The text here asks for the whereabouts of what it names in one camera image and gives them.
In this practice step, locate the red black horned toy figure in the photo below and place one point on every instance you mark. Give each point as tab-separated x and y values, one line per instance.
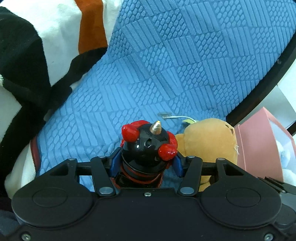
147	150

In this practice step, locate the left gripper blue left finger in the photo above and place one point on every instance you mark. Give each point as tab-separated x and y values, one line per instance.
114	161

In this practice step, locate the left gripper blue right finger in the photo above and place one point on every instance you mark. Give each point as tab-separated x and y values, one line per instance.
179	165

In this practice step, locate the white blue duck plush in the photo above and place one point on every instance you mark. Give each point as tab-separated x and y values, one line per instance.
287	160

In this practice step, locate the blue textured mattress pad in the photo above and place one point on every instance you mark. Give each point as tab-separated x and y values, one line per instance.
193	58

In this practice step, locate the red black white striped blanket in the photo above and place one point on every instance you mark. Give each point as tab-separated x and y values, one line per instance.
46	47

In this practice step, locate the pink cardboard box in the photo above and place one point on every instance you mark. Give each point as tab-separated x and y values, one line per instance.
257	150

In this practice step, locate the brown bear plush blue shirt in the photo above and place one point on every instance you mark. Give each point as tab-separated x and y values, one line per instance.
209	139

